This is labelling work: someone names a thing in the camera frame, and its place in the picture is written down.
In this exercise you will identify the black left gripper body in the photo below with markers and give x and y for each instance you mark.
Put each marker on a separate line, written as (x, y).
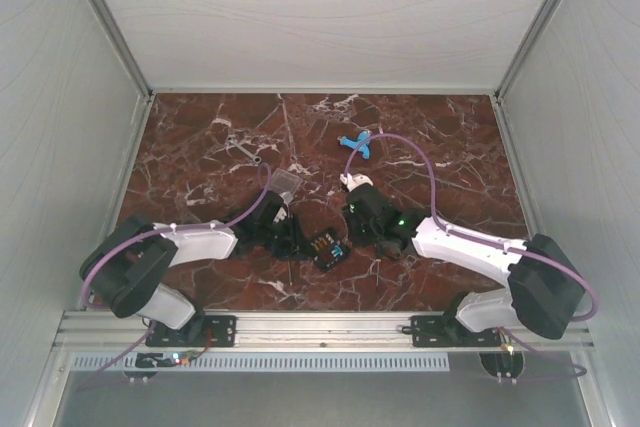
(283, 237)

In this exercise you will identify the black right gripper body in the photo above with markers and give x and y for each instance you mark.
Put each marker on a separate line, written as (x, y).
(362, 235)

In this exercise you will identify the black fuse box base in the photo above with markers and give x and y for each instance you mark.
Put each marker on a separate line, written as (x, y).
(321, 246)

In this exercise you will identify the clear plastic fuse box lid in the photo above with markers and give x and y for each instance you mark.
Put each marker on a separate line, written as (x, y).
(285, 183)

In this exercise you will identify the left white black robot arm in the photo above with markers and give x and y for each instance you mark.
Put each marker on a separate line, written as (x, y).
(127, 269)

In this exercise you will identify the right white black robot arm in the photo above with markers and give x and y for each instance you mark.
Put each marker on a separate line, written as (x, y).
(538, 286)

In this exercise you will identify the blue glue gun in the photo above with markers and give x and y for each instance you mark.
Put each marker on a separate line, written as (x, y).
(360, 144)

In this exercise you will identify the silver ratchet wrench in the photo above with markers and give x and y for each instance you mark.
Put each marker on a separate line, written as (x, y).
(232, 141)

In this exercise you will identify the yellow black handle screwdriver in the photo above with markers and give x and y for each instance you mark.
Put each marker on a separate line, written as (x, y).
(377, 272)

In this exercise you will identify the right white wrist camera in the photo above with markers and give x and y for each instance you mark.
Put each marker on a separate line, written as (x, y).
(355, 180)

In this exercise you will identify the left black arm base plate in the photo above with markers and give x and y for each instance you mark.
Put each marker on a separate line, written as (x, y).
(216, 331)

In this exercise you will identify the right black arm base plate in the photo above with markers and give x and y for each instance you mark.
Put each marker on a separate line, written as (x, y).
(431, 331)

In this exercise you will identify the aluminium front rail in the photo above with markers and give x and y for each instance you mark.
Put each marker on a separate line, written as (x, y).
(256, 331)

